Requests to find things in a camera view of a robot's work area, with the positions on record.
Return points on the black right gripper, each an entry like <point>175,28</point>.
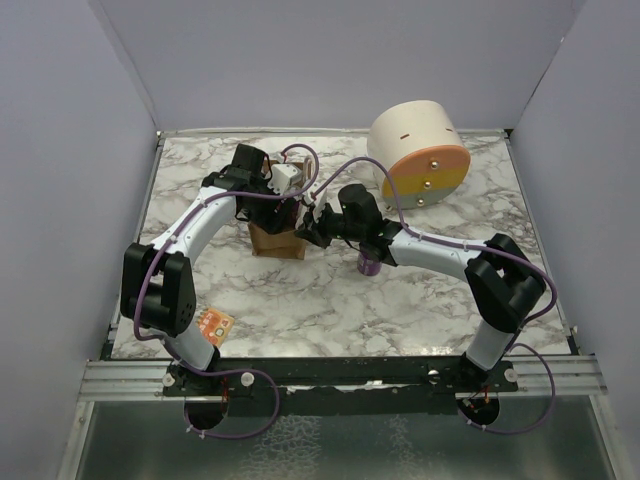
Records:
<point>311,234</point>

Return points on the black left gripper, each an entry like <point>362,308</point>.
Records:
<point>271,220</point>

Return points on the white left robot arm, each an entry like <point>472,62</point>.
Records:
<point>157,288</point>

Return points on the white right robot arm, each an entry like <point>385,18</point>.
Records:
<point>504,284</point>

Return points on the purple Fanta can centre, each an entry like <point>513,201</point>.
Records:
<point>368,266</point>

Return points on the orange snack packet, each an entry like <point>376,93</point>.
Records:
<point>215,326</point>

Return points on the cream three-drawer round cabinet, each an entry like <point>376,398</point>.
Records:
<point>423,155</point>

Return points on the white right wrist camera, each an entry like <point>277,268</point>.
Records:
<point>315,202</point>

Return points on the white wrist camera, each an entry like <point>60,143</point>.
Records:
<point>283,177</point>
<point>315,202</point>

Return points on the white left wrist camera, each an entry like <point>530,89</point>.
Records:
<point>283,177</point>

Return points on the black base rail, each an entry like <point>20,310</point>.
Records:
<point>336,386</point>

